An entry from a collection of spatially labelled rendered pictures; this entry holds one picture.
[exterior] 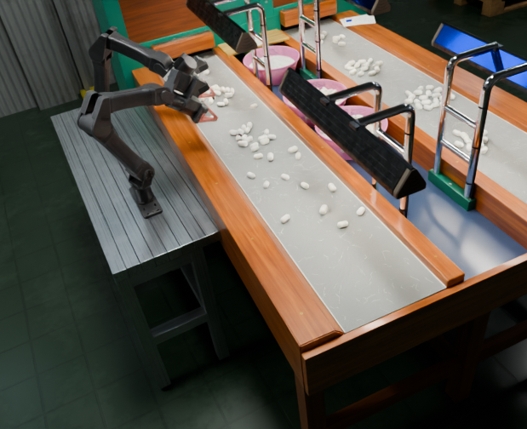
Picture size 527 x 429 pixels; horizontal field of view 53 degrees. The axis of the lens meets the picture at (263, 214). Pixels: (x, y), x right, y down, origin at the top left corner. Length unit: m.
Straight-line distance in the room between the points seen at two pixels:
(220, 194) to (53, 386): 1.12
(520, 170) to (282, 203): 0.77
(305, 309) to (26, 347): 1.54
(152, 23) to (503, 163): 1.68
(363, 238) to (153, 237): 0.68
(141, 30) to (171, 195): 1.01
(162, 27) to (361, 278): 1.70
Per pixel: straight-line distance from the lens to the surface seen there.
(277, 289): 1.40
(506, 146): 1.99
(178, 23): 2.73
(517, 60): 1.71
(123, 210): 1.94
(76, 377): 2.39
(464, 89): 2.27
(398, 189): 1.21
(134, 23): 2.68
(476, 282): 1.48
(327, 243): 1.55
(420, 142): 1.93
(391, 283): 1.44
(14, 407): 2.43
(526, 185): 1.83
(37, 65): 4.35
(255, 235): 1.56
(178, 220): 1.82
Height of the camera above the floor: 1.80
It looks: 40 degrees down
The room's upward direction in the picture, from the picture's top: 8 degrees counter-clockwise
